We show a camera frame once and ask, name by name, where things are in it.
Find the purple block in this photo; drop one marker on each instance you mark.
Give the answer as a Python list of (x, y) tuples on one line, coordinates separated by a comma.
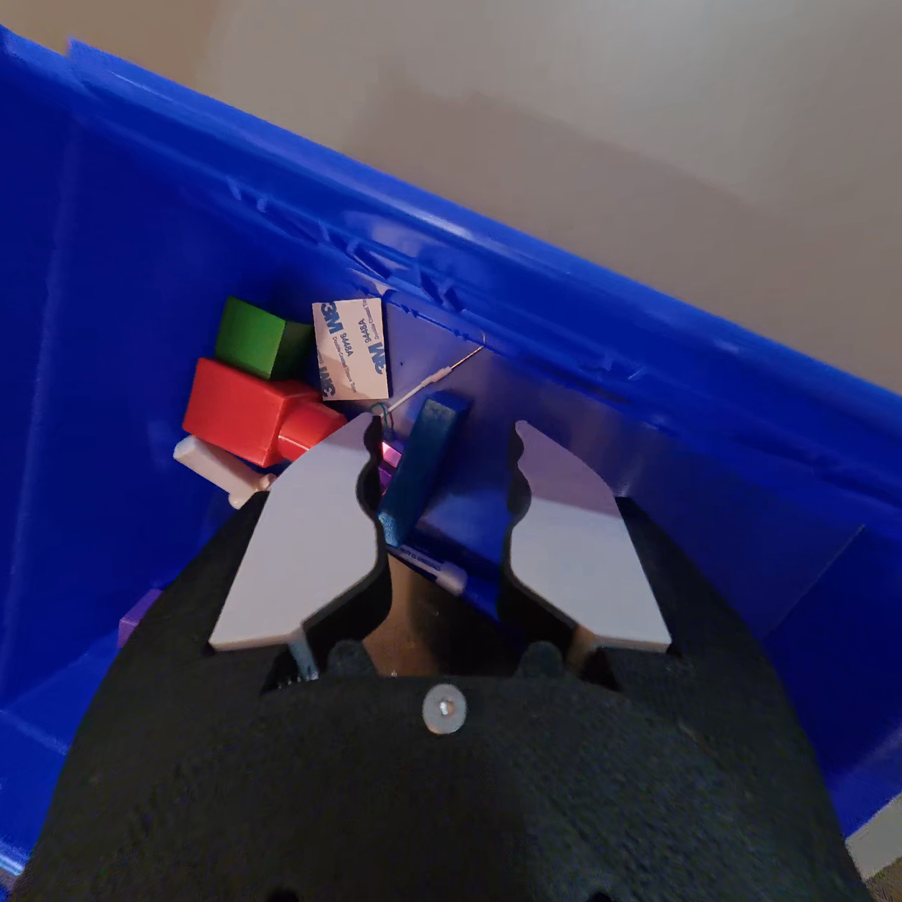
[(390, 468), (137, 616)]

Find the white marker pen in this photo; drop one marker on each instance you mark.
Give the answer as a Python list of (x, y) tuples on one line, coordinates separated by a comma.
[(433, 567)]

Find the red wooden block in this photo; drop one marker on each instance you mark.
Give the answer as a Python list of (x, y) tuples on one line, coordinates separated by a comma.
[(232, 409)]

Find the white plastic piece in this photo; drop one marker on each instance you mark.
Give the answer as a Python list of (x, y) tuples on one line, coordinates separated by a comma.
[(211, 461)]

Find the blue plastic bin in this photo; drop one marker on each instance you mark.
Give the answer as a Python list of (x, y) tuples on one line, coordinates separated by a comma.
[(106, 282)]

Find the blue wooden block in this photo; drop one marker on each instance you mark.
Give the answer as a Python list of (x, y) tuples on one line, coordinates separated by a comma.
[(423, 465)]

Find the white adhesive backing sheet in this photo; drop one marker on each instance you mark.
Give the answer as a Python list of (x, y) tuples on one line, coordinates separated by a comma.
[(351, 349)]

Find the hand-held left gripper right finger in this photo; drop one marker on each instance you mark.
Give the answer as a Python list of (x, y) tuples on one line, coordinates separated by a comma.
[(585, 564)]

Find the green paper clip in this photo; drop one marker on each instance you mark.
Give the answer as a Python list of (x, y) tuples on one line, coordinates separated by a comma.
[(383, 417)]

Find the green wooden block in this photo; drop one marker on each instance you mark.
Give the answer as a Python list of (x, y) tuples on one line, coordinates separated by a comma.
[(254, 338)]

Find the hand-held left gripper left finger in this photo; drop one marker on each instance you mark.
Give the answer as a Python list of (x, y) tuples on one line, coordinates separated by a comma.
[(303, 557)]

